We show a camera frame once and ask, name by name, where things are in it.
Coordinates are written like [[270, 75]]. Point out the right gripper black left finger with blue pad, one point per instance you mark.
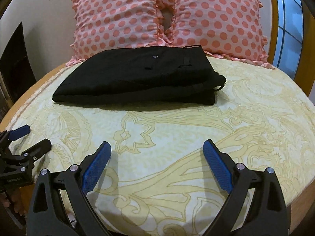
[[47, 214]]

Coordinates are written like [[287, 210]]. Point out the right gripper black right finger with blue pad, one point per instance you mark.
[[267, 213]]

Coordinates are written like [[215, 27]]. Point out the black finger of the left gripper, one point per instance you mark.
[[35, 152]]

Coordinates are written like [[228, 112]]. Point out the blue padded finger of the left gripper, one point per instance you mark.
[[19, 133]]

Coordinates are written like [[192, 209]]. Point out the black pants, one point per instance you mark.
[[146, 74]]

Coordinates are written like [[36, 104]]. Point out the person's left hand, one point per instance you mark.
[[14, 198]]

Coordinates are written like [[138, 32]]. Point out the black flat panel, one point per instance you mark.
[[15, 67]]

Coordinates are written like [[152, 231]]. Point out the cream patterned bed cover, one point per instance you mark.
[[157, 182]]

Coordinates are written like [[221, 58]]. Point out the pink polka dot pillow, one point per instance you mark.
[[226, 29], [114, 24]]

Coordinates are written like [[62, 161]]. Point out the wood framed glass window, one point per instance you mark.
[[292, 41]]

